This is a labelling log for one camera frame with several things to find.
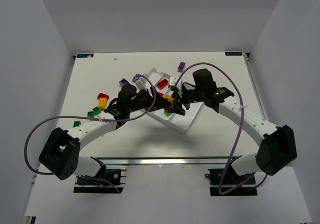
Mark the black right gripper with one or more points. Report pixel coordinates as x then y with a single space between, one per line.
184 97

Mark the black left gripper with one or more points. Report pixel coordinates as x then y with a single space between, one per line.
152 99

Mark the yellow lego brick from stack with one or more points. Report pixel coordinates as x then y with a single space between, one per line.
169 98

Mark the small purple lego brick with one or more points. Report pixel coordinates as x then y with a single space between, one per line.
135 78

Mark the purple round lego brick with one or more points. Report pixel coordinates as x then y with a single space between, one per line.
123 82

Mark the yellow curved lego brick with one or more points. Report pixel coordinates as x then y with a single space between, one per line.
102 104

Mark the red curved lego brick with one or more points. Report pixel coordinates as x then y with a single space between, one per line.
102 95

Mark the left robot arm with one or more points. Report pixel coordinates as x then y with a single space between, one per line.
61 153

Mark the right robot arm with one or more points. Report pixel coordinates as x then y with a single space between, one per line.
276 145

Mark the white divided sorting tray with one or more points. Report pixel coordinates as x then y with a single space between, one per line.
174 115

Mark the blue table label right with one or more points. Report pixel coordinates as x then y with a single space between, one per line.
227 53

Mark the blue table label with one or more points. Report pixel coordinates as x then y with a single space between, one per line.
85 55
227 53

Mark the blue table label left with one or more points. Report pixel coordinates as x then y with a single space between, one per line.
85 55

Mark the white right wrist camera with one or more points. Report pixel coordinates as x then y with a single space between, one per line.
172 84

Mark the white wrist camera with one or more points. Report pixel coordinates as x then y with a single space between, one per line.
142 84
172 84

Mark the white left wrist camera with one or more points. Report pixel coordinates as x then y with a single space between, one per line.
142 84

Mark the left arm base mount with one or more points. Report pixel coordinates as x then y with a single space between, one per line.
100 179

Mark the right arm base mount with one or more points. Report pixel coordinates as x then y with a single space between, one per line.
230 180

